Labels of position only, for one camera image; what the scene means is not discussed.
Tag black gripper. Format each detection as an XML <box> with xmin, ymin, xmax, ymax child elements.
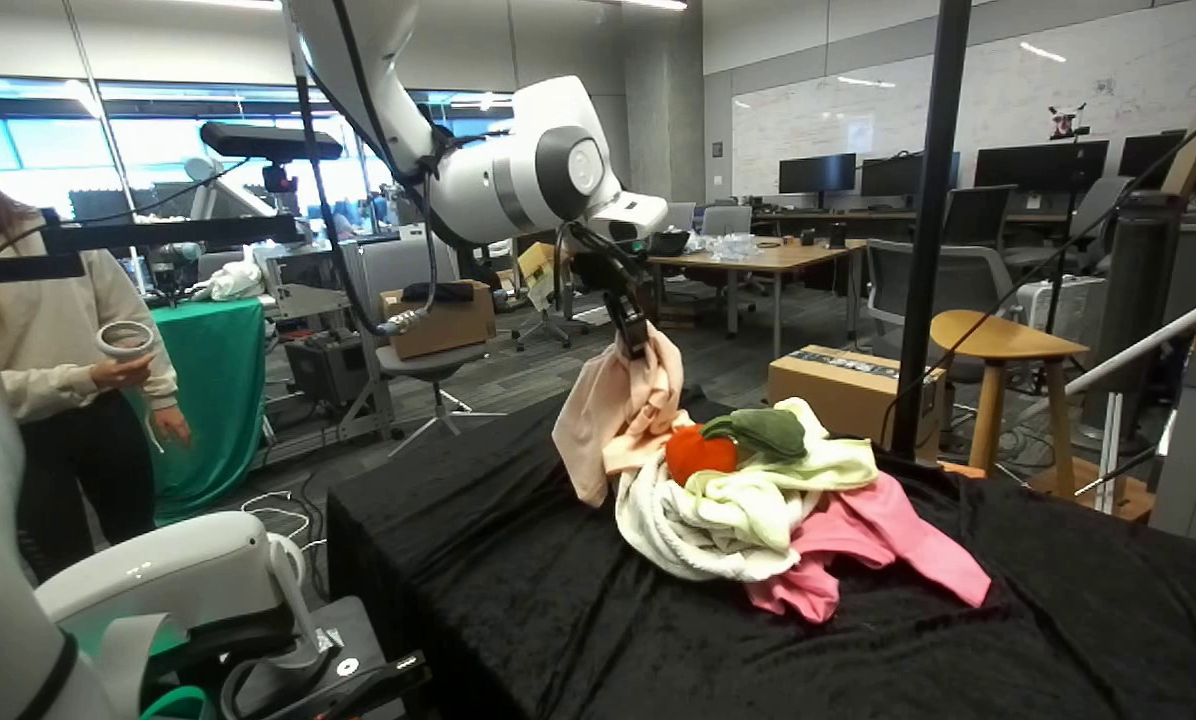
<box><xmin>566</xmin><ymin>230</ymin><xmax>658</xmax><ymax>364</ymax></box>

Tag peach cloth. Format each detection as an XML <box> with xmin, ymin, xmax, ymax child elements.
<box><xmin>547</xmin><ymin>325</ymin><xmax>693</xmax><ymax>514</ymax></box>

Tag orange plush fruit green leaves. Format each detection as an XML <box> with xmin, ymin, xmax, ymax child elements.
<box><xmin>658</xmin><ymin>405</ymin><xmax>810</xmax><ymax>492</ymax></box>

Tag small white towel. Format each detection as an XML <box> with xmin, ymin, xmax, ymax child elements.
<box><xmin>606</xmin><ymin>445</ymin><xmax>826</xmax><ymax>589</ymax></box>

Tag pale green terry towel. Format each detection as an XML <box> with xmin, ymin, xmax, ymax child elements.
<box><xmin>683</xmin><ymin>394</ymin><xmax>885</xmax><ymax>556</ymax></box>

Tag white VR controller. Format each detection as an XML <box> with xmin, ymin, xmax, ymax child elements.
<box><xmin>91</xmin><ymin>318</ymin><xmax>162</xmax><ymax>368</ymax></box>

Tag wooden office desk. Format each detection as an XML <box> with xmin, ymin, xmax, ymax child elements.
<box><xmin>638</xmin><ymin>234</ymin><xmax>880</xmax><ymax>352</ymax></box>

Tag plain cardboard box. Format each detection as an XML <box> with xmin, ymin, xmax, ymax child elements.
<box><xmin>386</xmin><ymin>281</ymin><xmax>501</xmax><ymax>361</ymax></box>

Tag grey office chair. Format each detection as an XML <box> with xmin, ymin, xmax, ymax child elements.
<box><xmin>349</xmin><ymin>237</ymin><xmax>519</xmax><ymax>445</ymax></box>

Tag black computer monitor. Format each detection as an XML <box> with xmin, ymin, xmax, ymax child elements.
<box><xmin>1113</xmin><ymin>128</ymin><xmax>1188</xmax><ymax>191</ymax></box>
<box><xmin>973</xmin><ymin>135</ymin><xmax>1107</xmax><ymax>198</ymax></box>
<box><xmin>856</xmin><ymin>149</ymin><xmax>930</xmax><ymax>206</ymax></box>
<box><xmin>774</xmin><ymin>149</ymin><xmax>860</xmax><ymax>199</ymax></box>

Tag black velvet tablecloth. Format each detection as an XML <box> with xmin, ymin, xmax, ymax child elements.
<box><xmin>322</xmin><ymin>383</ymin><xmax>1196</xmax><ymax>720</ymax></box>

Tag black vertical pole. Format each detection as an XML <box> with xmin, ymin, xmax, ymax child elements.
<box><xmin>886</xmin><ymin>0</ymin><xmax>982</xmax><ymax>463</ymax></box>

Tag pink cloth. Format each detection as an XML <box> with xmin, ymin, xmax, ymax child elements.
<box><xmin>746</xmin><ymin>473</ymin><xmax>996</xmax><ymax>634</ymax></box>

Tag wooden stool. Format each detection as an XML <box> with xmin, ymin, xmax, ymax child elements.
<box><xmin>929</xmin><ymin>309</ymin><xmax>1092</xmax><ymax>485</ymax></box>

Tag white crumpled bag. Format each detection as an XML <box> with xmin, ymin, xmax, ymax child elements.
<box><xmin>188</xmin><ymin>256</ymin><xmax>266</xmax><ymax>306</ymax></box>

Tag green table cover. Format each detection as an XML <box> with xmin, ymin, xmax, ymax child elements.
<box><xmin>146</xmin><ymin>293</ymin><xmax>270</xmax><ymax>515</ymax></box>

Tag grey metal tripod pole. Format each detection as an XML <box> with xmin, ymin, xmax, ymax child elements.
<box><xmin>1061</xmin><ymin>300</ymin><xmax>1196</xmax><ymax>398</ymax></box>

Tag black computer tower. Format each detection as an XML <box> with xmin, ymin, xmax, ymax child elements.
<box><xmin>1101</xmin><ymin>191</ymin><xmax>1188</xmax><ymax>394</ymax></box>

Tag person in beige sweatshirt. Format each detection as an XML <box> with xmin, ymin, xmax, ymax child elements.
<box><xmin>0</xmin><ymin>113</ymin><xmax>197</xmax><ymax>563</ymax></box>

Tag tan wrist camera box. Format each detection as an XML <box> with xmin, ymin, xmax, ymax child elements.
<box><xmin>513</xmin><ymin>237</ymin><xmax>566</xmax><ymax>293</ymax></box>

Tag black stereo camera bar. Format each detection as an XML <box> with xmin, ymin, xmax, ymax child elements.
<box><xmin>197</xmin><ymin>118</ymin><xmax>349</xmax><ymax>163</ymax></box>

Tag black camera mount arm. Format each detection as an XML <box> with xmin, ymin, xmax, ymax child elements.
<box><xmin>0</xmin><ymin>217</ymin><xmax>306</xmax><ymax>288</ymax></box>

